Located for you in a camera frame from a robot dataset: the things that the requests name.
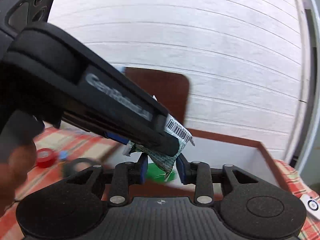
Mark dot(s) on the black tape roll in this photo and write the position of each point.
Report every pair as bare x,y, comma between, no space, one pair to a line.
74,166

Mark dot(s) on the red tape roll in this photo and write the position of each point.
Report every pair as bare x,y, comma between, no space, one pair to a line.
46,158

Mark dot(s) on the green patterned packet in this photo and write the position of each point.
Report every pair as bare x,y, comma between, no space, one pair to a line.
170,144

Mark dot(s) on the white round tag device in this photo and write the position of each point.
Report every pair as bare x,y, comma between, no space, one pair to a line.
311,205

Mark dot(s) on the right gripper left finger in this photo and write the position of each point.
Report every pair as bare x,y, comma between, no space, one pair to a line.
119,179

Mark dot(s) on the brown cardboard shoe box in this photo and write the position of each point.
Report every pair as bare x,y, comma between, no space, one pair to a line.
216,150

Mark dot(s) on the person's left hand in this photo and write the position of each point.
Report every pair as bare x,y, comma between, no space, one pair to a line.
18,153

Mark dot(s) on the green flat object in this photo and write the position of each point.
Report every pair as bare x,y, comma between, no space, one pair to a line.
155,174

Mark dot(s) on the dark brown headboard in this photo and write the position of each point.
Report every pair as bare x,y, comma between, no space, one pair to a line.
170,89

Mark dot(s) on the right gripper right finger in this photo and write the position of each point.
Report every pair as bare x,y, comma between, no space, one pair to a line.
237,185

